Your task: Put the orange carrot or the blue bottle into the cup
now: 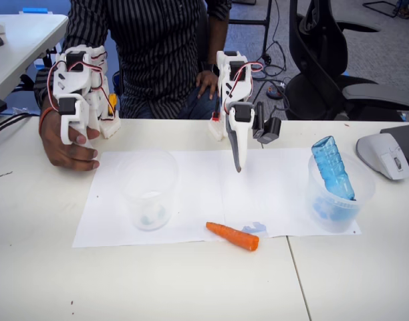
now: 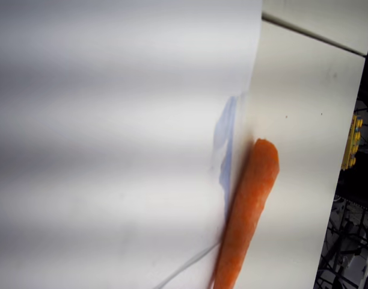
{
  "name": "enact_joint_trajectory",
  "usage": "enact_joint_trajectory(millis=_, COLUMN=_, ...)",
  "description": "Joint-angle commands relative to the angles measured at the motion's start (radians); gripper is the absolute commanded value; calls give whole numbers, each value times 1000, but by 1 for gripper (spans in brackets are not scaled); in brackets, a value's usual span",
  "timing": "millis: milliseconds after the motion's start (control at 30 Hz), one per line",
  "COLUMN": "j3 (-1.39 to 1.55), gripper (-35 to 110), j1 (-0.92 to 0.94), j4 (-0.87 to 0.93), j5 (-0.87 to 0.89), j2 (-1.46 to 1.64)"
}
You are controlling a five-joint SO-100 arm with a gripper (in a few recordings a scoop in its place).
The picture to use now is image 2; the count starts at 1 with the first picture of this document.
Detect orange carrot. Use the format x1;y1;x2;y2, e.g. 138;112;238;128
209;137;280;289

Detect yellow plastic device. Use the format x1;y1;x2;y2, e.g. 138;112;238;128
341;114;364;172

